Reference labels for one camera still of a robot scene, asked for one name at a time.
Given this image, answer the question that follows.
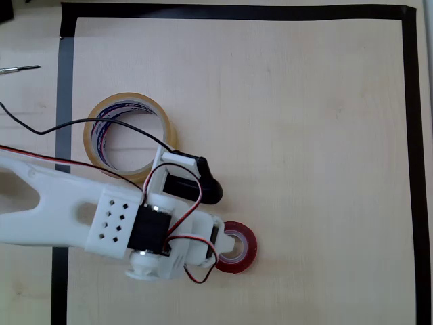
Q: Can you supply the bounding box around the big clear yellowish tape roll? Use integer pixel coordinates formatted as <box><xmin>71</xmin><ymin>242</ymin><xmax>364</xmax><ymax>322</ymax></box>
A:
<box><xmin>83</xmin><ymin>91</ymin><xmax>179</xmax><ymax>180</ymax></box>

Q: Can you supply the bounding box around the red white black servo cable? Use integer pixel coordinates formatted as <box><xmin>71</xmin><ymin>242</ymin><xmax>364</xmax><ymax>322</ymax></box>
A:
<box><xmin>164</xmin><ymin>235</ymin><xmax>220</xmax><ymax>285</ymax></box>
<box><xmin>0</xmin><ymin>144</ymin><xmax>147</xmax><ymax>196</ymax></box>
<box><xmin>143</xmin><ymin>164</ymin><xmax>205</xmax><ymax>246</ymax></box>

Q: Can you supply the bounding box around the black object at table corner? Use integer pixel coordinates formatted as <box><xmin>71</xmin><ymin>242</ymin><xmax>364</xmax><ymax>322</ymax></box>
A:
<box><xmin>0</xmin><ymin>0</ymin><xmax>15</xmax><ymax>24</ymax></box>

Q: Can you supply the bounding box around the black webcam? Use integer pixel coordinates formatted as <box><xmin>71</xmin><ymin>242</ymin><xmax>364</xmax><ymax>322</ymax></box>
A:
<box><xmin>164</xmin><ymin>155</ymin><xmax>225</xmax><ymax>206</ymax></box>

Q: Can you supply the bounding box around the small red tape roll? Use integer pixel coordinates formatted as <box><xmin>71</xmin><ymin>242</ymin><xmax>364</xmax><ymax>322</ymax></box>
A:
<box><xmin>214</xmin><ymin>221</ymin><xmax>258</xmax><ymax>274</ymax></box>

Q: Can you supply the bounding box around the thin black camera cable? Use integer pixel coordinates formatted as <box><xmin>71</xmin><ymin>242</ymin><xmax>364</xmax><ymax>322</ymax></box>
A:
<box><xmin>0</xmin><ymin>102</ymin><xmax>179</xmax><ymax>153</ymax></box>

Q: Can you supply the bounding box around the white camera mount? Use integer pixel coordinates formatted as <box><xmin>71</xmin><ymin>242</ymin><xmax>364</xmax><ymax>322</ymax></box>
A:
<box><xmin>147</xmin><ymin>148</ymin><xmax>204</xmax><ymax>197</ymax></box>

